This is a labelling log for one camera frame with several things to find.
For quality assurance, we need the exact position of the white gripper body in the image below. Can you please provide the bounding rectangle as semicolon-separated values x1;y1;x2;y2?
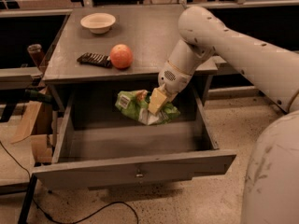
158;61;192;102

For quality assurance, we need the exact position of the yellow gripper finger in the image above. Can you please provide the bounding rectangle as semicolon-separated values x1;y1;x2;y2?
148;88;168;115

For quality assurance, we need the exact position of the green rice chip bag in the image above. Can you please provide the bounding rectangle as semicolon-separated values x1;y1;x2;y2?
115;90;180;126

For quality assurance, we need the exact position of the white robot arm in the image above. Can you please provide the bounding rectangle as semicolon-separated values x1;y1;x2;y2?
149;7;299;224

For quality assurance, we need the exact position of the grey cabinet with top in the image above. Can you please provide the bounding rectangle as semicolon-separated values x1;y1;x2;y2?
41;4;219;110

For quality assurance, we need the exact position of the grey open top drawer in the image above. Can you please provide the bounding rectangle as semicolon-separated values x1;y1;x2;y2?
34;81;235;189

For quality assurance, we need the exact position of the small metal drawer lock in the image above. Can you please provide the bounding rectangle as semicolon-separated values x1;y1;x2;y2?
135;170;144;179

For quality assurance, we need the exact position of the orange fruit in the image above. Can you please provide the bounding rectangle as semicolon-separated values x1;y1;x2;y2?
109;44;133;69

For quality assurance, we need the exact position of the dark chocolate bar wrapper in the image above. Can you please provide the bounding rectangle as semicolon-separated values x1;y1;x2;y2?
77;52;111;68

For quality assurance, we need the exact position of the white paper bowl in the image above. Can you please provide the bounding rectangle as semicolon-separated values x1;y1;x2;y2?
80;13;116;35

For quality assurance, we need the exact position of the clear plastic cup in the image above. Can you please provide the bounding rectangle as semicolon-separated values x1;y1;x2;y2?
27;44;45;70

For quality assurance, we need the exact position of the black floor cable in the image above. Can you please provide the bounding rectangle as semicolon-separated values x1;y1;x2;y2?
0;142;139;224

